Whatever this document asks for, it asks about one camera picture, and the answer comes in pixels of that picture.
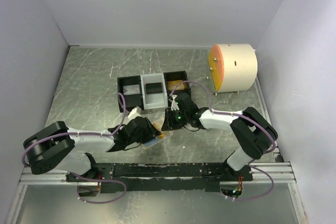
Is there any tan leather card holder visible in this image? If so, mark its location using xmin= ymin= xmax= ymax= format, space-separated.
xmin=141 ymin=131 xmax=173 ymax=150

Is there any silver card in tray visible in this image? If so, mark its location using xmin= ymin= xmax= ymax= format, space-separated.
xmin=123 ymin=84 xmax=141 ymax=95

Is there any orange gold credit card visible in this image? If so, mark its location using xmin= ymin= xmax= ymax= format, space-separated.
xmin=152 ymin=118 xmax=164 ymax=131

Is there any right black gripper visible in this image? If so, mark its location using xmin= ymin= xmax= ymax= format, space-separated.
xmin=161 ymin=107 xmax=188 ymax=132

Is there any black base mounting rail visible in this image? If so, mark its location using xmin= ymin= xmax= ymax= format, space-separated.
xmin=65 ymin=162 xmax=254 ymax=195

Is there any three-compartment black white tray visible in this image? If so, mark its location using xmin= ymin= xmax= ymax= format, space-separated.
xmin=117 ymin=71 xmax=191 ymax=112

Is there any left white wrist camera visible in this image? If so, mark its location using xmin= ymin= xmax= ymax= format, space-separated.
xmin=128 ymin=106 xmax=142 ymax=120

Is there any cream drum with orange face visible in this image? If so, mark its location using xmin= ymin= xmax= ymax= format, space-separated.
xmin=207 ymin=44 xmax=258 ymax=93

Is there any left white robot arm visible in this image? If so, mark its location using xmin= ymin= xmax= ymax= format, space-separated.
xmin=22 ymin=116 xmax=161 ymax=182

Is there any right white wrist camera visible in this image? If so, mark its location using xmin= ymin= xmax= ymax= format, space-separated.
xmin=169 ymin=95 xmax=179 ymax=111

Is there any black card in tray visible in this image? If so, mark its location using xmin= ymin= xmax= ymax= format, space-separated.
xmin=145 ymin=82 xmax=163 ymax=94

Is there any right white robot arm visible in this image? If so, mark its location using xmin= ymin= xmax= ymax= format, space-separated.
xmin=161 ymin=93 xmax=278 ymax=181

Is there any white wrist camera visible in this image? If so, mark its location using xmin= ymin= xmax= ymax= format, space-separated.
xmin=128 ymin=106 xmax=142 ymax=120
xmin=169 ymin=95 xmax=179 ymax=111

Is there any gold card in tray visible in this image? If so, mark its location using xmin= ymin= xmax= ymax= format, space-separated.
xmin=167 ymin=80 xmax=185 ymax=91

